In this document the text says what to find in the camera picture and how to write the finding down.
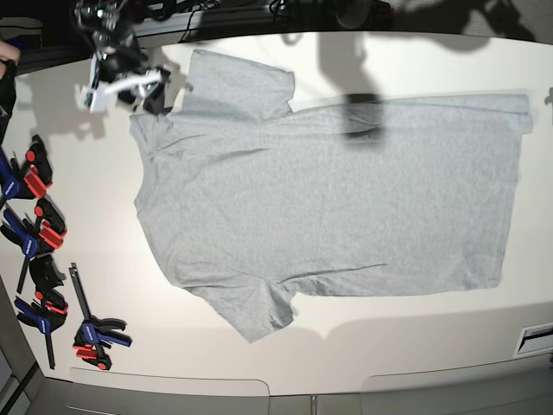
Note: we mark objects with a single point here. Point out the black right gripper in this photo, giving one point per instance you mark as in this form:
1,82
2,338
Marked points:
150,89

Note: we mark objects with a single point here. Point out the grey T-shirt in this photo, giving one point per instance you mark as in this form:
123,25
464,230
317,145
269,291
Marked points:
246,202

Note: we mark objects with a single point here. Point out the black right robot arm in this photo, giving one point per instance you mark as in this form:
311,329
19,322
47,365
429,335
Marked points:
119,68

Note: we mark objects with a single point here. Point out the top blue bar clamp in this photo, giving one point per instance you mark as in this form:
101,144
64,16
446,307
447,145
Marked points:
28,181

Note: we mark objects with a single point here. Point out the lone blue bar clamp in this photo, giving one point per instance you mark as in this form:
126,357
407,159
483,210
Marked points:
95,335

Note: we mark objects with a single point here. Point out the white label plate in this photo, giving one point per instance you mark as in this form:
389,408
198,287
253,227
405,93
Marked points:
534,340

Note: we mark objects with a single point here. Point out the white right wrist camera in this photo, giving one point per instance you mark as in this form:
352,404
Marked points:
95,99

